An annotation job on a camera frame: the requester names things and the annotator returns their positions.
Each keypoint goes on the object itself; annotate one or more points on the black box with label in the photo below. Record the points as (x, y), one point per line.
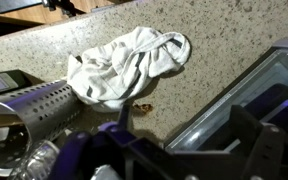
(14, 80)

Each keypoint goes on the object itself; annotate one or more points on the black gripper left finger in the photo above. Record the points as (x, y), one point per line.
(74, 150)

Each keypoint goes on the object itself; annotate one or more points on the glass lid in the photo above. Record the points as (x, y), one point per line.
(37, 163)

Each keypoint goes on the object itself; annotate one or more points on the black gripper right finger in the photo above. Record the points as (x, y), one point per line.
(265, 150)

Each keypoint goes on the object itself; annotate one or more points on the white crumpled cloth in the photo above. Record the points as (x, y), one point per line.
(117, 66)

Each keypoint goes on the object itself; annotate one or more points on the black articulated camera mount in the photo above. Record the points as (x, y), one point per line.
(62, 6)

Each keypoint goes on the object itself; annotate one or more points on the perforated steel utensil holder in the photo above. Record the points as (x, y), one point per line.
(47, 110)

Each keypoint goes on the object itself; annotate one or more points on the silver toaster oven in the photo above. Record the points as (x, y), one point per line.
(224, 100)

